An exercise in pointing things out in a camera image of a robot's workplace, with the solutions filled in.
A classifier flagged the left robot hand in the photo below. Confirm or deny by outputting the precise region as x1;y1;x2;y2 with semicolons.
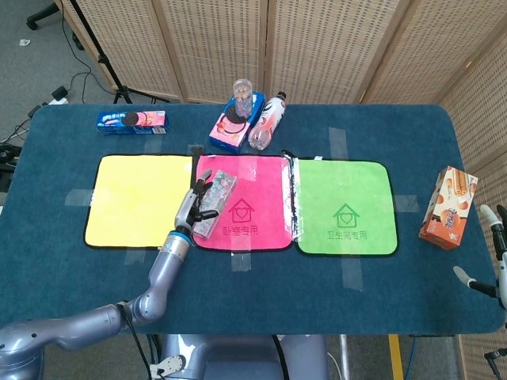
173;169;220;238

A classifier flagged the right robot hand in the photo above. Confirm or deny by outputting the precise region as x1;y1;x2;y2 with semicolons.
453;204;507;310

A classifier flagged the floral patterned rectangular box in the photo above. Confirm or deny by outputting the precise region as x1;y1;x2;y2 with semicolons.
192;169;238;240

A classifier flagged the orange wafer snack box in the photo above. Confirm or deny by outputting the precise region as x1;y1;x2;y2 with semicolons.
418;165;479;251

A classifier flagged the short blue pink Oreo box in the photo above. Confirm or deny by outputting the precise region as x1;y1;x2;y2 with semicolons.
208;91;265;154

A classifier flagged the blue Oreo cookie pack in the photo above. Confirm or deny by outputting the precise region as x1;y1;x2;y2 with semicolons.
97;110;170;137

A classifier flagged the yellow microfiber cloth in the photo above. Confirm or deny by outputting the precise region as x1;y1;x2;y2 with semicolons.
83;154;194;250

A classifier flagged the pink microfiber cloth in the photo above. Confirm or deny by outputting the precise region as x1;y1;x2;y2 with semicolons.
192;153;296;253

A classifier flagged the crinkled clear tape strip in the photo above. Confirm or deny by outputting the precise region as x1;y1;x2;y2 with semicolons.
281;152;302;241

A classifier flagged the blue felt table cover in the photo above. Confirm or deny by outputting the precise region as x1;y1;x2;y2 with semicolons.
0;103;507;336

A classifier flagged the clear plastic drink bottle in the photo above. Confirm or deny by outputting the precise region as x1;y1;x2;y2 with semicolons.
247;91;288;150

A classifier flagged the clear plastic jar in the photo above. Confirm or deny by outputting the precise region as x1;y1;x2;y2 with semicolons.
231;78;254;119

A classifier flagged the grey robot torso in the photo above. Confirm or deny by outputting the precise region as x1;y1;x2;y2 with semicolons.
148;334;330;380

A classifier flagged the green microfiber cloth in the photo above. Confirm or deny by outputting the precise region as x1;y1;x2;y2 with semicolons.
292;158;398;257

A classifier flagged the black tripod stand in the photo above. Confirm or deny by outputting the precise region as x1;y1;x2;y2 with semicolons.
69;0;170;105

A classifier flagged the metal table leg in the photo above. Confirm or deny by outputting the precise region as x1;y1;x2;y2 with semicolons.
339;334;352;380

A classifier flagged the black floor equipment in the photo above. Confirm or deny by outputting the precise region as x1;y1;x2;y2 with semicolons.
0;144;23;191

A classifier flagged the woven wooden folding screen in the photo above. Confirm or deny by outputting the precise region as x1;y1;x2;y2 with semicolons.
55;0;507;380

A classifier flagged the black chair base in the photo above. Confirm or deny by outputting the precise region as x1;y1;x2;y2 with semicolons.
26;2;56;31

